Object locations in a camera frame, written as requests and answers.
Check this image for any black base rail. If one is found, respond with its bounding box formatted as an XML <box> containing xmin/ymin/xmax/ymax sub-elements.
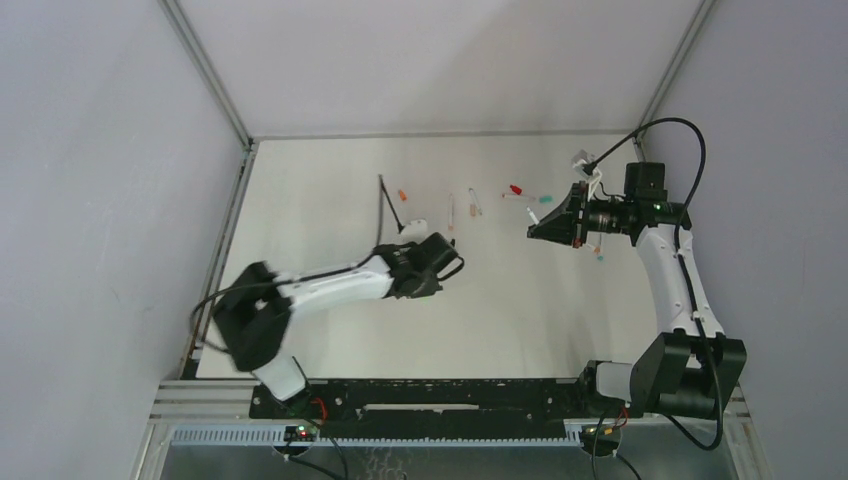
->
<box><xmin>249</xmin><ymin>378</ymin><xmax>625</xmax><ymax>443</ymax></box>

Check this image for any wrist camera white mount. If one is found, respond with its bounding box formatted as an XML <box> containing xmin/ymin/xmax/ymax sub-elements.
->
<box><xmin>398</xmin><ymin>219</ymin><xmax>429</xmax><ymax>243</ymax></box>
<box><xmin>572</xmin><ymin>150</ymin><xmax>603</xmax><ymax>199</ymax></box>

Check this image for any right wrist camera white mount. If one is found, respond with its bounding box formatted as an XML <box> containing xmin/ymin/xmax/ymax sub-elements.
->
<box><xmin>572</xmin><ymin>150</ymin><xmax>603</xmax><ymax>199</ymax></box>

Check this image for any left black camera cable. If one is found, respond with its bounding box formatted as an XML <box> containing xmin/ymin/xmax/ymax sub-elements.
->
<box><xmin>190</xmin><ymin>174</ymin><xmax>409</xmax><ymax>352</ymax></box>

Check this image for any right black camera cable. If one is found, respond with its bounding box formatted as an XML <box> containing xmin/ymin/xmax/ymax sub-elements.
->
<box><xmin>582</xmin><ymin>117</ymin><xmax>725</xmax><ymax>453</ymax></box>

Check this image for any white pen green end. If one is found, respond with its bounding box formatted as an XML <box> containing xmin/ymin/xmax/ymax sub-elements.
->
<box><xmin>526</xmin><ymin>206</ymin><xmax>540</xmax><ymax>225</ymax></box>

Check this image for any small circuit board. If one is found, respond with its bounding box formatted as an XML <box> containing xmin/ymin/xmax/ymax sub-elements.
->
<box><xmin>283</xmin><ymin>425</ymin><xmax>319</xmax><ymax>444</ymax></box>

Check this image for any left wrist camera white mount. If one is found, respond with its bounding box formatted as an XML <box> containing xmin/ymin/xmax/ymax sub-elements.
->
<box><xmin>398</xmin><ymin>219</ymin><xmax>429</xmax><ymax>243</ymax></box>

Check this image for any black camera cable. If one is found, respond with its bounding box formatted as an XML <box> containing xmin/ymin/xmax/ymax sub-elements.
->
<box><xmin>582</xmin><ymin>117</ymin><xmax>725</xmax><ymax>453</ymax></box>
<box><xmin>190</xmin><ymin>174</ymin><xmax>409</xmax><ymax>352</ymax></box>

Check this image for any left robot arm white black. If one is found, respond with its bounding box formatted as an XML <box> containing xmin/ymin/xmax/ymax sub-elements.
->
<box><xmin>188</xmin><ymin>233</ymin><xmax>465</xmax><ymax>402</ymax></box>

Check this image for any white pen orange tip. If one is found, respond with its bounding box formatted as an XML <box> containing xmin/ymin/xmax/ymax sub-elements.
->
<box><xmin>447</xmin><ymin>194</ymin><xmax>455</xmax><ymax>232</ymax></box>

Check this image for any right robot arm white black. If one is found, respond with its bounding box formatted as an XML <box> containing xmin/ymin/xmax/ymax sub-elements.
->
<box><xmin>527</xmin><ymin>162</ymin><xmax>747</xmax><ymax>420</ymax></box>

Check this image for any aluminium frame profile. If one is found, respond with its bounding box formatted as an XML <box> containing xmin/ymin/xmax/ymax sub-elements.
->
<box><xmin>177</xmin><ymin>139</ymin><xmax>258</xmax><ymax>380</ymax></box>

